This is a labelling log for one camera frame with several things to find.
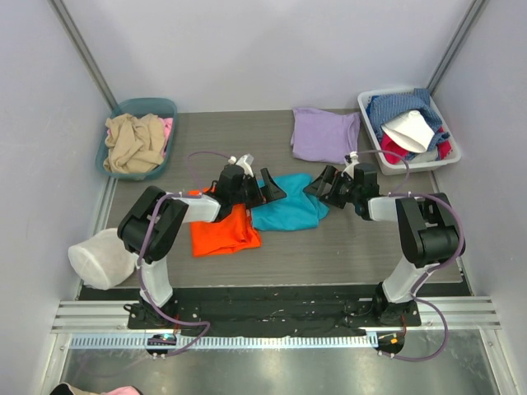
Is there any teal t shirt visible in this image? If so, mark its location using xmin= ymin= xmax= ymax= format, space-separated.
xmin=251 ymin=173 xmax=329 ymax=231

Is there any red garment in basket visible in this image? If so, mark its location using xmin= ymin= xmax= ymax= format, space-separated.
xmin=380 ymin=128 xmax=453 ymax=165

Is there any white mesh bag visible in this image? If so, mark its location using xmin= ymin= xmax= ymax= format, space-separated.
xmin=68 ymin=228 xmax=135 ymax=290

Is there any pink garment in basket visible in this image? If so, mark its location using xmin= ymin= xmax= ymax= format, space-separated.
xmin=161 ymin=118 xmax=173 ymax=157

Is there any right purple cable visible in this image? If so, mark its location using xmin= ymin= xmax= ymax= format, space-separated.
xmin=356 ymin=148 xmax=466 ymax=363

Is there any blue checkered garment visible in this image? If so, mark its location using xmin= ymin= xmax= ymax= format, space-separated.
xmin=366 ymin=88 xmax=444 ymax=151

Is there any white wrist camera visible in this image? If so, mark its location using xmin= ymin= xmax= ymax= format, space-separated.
xmin=343 ymin=151 xmax=360 ymax=177
xmin=227 ymin=154 xmax=254 ymax=177

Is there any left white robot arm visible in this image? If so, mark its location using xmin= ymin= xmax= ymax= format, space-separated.
xmin=117 ymin=165 xmax=287 ymax=328

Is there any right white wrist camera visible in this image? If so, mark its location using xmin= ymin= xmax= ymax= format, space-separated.
xmin=343 ymin=151 xmax=360 ymax=177

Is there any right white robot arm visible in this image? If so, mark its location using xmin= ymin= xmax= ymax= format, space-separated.
xmin=304 ymin=163 xmax=465 ymax=326

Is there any white slotted cable duct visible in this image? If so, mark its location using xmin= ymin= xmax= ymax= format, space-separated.
xmin=69 ymin=332 xmax=378 ymax=351

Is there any pink cloth at bottom edge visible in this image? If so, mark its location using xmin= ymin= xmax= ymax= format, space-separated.
xmin=49 ymin=382 xmax=143 ymax=395

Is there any beige crumpled shirt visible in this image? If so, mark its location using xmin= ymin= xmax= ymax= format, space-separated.
xmin=103 ymin=114 xmax=165 ymax=174

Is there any white garment in basket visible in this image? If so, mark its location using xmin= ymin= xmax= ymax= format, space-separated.
xmin=381 ymin=109 xmax=435 ymax=153

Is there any orange t shirt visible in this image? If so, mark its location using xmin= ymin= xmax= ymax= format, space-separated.
xmin=190 ymin=204 xmax=262 ymax=258

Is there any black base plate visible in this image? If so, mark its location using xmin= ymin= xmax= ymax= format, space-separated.
xmin=79 ymin=285 xmax=422 ymax=338

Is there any lavender t shirt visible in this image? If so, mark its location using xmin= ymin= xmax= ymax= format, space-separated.
xmin=290 ymin=108 xmax=361 ymax=165

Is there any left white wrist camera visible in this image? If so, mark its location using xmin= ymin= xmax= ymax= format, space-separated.
xmin=227 ymin=154 xmax=254 ymax=177

